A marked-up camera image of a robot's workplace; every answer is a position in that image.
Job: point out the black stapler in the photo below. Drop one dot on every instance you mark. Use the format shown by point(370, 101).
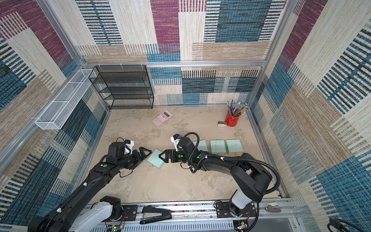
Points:
point(153, 214)

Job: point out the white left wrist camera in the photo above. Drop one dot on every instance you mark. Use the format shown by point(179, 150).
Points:
point(129, 146)

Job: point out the red pencil cup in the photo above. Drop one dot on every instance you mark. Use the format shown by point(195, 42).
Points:
point(231, 120)

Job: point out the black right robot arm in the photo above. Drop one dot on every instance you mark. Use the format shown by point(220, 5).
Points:
point(254, 178)

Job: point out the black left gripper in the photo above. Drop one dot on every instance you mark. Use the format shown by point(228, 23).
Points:
point(141, 149)

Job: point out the pink calculator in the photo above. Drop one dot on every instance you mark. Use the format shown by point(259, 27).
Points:
point(163, 117)

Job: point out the white mesh wall basket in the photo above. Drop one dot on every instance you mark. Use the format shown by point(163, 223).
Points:
point(62, 106)

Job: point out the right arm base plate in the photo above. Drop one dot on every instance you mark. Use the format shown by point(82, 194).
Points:
point(223, 210)

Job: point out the black wire shelf rack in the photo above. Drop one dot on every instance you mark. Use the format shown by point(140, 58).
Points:
point(123, 86)

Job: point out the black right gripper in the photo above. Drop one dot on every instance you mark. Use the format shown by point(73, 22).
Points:
point(174, 155)

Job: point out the white tape dispenser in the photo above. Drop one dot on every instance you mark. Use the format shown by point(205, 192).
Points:
point(222, 124)

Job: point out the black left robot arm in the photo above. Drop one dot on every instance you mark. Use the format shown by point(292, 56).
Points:
point(63, 216)

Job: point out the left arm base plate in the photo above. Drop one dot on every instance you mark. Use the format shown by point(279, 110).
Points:
point(123, 213)

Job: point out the mint drawer jewelry box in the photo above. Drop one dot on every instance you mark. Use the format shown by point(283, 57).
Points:
point(234, 147)

